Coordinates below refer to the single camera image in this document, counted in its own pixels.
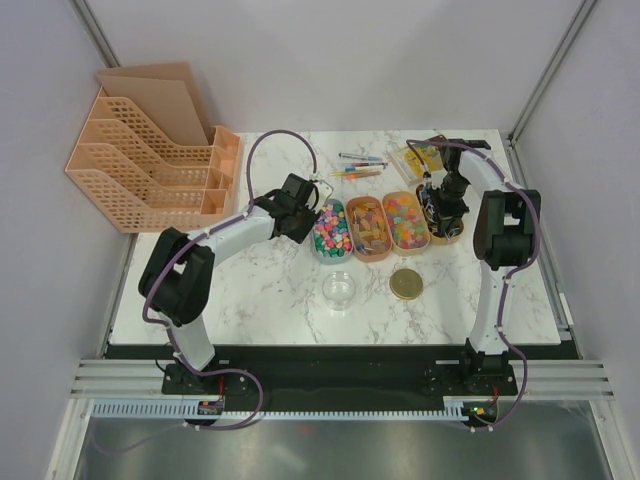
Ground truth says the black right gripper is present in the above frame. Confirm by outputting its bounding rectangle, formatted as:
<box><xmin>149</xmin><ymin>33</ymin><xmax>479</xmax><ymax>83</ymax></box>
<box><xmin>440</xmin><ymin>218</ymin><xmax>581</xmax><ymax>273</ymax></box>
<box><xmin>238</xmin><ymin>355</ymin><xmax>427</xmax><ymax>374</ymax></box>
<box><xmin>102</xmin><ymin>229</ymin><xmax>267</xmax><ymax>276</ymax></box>
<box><xmin>425</xmin><ymin>172</ymin><xmax>468</xmax><ymax>238</ymax></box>

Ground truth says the clear glass jar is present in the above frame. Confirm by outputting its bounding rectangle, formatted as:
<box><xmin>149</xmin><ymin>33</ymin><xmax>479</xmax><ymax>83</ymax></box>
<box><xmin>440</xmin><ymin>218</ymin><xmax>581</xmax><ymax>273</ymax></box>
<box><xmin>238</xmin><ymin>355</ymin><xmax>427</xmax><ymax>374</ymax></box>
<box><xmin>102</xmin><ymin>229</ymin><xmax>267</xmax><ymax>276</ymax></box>
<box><xmin>321</xmin><ymin>271</ymin><xmax>356</xmax><ymax>311</ymax></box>

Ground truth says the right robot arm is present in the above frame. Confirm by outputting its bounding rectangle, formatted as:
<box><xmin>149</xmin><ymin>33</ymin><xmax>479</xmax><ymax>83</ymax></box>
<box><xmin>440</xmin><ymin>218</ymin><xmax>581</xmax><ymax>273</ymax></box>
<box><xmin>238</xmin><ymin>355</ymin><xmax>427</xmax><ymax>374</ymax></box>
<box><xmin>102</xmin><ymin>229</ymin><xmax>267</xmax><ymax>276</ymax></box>
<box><xmin>431</xmin><ymin>139</ymin><xmax>541</xmax><ymax>394</ymax></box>

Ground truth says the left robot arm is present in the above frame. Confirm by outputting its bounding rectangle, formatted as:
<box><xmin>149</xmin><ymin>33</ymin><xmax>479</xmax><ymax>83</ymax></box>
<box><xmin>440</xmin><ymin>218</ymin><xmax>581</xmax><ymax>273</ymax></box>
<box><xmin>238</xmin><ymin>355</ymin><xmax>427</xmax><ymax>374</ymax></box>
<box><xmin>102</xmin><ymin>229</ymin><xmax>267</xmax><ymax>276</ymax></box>
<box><xmin>138</xmin><ymin>174</ymin><xmax>333</xmax><ymax>393</ymax></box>

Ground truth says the blue tray of solid candies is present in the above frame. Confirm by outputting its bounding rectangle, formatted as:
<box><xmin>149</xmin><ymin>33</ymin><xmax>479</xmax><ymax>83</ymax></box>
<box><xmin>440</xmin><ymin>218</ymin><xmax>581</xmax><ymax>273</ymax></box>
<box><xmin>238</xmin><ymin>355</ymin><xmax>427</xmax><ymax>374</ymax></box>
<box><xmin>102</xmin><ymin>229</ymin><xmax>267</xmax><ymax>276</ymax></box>
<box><xmin>311</xmin><ymin>198</ymin><xmax>354</xmax><ymax>265</ymax></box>

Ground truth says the peach tray of popsicle candies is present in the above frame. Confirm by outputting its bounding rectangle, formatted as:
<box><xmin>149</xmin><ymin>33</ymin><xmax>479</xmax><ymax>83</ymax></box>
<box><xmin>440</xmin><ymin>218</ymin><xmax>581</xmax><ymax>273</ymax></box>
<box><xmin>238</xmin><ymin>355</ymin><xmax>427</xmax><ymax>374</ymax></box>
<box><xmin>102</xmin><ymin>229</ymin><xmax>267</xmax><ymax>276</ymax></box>
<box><xmin>346</xmin><ymin>196</ymin><xmax>392</xmax><ymax>263</ymax></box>

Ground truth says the tan tray of lollipops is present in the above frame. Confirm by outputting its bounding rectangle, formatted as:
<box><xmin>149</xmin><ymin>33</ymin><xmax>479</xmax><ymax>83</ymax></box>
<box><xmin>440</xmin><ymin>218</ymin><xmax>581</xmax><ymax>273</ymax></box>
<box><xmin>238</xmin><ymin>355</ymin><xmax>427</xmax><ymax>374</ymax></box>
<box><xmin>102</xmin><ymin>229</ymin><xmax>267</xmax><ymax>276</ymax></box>
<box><xmin>415</xmin><ymin>184</ymin><xmax>464</xmax><ymax>246</ymax></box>

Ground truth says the beige tray of star gummies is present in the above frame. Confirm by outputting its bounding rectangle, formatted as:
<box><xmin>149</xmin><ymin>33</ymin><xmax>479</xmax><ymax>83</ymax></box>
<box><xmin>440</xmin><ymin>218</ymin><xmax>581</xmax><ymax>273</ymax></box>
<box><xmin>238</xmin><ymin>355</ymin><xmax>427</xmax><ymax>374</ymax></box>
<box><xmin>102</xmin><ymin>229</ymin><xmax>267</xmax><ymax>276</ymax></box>
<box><xmin>382</xmin><ymin>191</ymin><xmax>431</xmax><ymax>256</ymax></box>

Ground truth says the orange pen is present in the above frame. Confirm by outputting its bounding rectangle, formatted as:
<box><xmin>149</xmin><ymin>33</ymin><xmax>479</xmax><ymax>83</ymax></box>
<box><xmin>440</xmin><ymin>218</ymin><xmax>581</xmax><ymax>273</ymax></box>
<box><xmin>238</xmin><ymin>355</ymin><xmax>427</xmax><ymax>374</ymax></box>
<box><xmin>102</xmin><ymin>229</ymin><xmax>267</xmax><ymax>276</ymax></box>
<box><xmin>331</xmin><ymin>169</ymin><xmax>382</xmax><ymax>179</ymax></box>

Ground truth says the pink patterned pen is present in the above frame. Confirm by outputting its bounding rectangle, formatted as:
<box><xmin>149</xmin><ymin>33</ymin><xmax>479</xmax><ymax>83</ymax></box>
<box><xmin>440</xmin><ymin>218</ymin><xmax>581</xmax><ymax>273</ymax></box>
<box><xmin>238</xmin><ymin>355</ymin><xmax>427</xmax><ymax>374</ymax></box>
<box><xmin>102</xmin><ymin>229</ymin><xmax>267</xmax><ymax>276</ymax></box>
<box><xmin>344</xmin><ymin>162</ymin><xmax>388</xmax><ymax>171</ymax></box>

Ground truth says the gold jar lid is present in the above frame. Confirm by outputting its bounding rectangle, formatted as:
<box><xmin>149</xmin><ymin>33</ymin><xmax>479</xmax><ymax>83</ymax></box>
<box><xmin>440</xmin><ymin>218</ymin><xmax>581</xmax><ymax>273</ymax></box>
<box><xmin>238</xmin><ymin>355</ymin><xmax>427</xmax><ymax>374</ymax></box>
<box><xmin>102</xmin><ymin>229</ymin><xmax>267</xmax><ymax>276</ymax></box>
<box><xmin>389</xmin><ymin>268</ymin><xmax>424</xmax><ymax>300</ymax></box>

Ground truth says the peach desk organizer rack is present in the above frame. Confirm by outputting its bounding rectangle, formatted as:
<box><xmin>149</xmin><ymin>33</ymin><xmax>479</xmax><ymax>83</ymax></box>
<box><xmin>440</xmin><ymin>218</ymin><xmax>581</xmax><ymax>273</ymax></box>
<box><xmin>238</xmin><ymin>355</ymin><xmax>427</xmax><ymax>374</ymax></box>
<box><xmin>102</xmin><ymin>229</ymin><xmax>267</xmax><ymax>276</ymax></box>
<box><xmin>65</xmin><ymin>62</ymin><xmax>243</xmax><ymax>233</ymax></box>

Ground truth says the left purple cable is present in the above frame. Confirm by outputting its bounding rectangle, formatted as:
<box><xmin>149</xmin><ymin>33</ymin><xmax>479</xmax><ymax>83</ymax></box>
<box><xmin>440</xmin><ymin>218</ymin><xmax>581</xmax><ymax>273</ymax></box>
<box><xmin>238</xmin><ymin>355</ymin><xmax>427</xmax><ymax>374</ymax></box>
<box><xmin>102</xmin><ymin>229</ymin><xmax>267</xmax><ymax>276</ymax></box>
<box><xmin>92</xmin><ymin>128</ymin><xmax>321</xmax><ymax>455</ymax></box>

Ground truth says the purple cable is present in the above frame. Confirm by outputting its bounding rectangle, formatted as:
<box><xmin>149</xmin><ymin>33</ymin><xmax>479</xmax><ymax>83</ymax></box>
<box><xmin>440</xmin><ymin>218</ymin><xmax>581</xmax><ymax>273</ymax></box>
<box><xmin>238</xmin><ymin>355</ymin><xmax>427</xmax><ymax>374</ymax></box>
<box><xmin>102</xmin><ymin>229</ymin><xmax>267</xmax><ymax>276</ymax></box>
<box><xmin>92</xmin><ymin>128</ymin><xmax>321</xmax><ymax>455</ymax></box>
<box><xmin>404</xmin><ymin>138</ymin><xmax>543</xmax><ymax>434</ymax></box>

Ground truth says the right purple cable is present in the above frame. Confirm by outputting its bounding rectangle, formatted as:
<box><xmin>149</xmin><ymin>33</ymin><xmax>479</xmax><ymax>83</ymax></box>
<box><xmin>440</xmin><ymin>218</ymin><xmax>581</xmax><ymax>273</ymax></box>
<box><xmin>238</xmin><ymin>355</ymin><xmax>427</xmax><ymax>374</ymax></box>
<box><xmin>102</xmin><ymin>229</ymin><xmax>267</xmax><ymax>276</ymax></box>
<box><xmin>404</xmin><ymin>138</ymin><xmax>543</xmax><ymax>434</ymax></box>

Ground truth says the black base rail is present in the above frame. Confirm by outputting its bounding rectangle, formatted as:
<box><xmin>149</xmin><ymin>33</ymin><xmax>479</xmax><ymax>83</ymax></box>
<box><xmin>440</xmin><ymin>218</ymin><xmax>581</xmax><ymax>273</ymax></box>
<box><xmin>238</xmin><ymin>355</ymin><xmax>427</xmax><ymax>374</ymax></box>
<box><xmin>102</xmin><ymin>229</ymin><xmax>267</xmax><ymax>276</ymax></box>
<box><xmin>102</xmin><ymin>342</ymin><xmax>551</xmax><ymax>414</ymax></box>

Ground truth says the white slotted cable duct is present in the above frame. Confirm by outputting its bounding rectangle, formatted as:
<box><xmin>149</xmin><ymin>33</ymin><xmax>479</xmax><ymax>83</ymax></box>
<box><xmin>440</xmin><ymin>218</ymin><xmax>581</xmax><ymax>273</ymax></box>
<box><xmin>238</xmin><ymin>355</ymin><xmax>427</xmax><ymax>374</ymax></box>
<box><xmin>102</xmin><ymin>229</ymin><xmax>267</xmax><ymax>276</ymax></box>
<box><xmin>91</xmin><ymin>399</ymin><xmax>497</xmax><ymax>420</ymax></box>

